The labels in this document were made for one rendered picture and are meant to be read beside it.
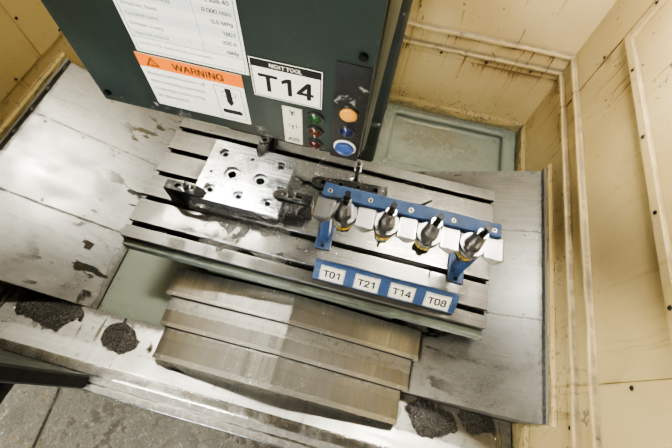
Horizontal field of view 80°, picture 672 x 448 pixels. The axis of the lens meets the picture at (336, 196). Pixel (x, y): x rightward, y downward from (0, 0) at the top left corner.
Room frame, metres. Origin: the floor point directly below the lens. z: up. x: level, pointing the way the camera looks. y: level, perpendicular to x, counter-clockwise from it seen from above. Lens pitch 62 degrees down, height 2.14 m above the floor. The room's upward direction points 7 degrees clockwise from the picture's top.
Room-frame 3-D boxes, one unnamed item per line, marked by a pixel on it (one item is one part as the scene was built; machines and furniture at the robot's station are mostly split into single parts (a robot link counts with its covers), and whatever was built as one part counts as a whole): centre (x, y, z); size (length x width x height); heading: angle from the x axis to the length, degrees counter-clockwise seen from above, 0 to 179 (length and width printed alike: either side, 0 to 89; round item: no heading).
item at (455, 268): (0.44, -0.42, 1.05); 0.10 x 0.05 x 0.30; 172
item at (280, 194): (0.58, 0.14, 0.97); 0.13 x 0.03 x 0.15; 82
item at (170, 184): (0.57, 0.48, 0.97); 0.13 x 0.03 x 0.15; 82
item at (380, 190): (0.67, -0.04, 0.93); 0.26 x 0.05 x 0.06; 87
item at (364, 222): (0.44, -0.08, 1.21); 0.07 x 0.05 x 0.01; 172
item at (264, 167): (0.65, 0.31, 0.97); 0.29 x 0.23 x 0.05; 82
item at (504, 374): (0.51, -0.38, 0.75); 0.89 x 0.70 x 0.26; 172
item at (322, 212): (0.45, 0.03, 1.21); 0.07 x 0.05 x 0.01; 172
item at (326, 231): (0.50, 0.02, 1.05); 0.10 x 0.05 x 0.30; 172
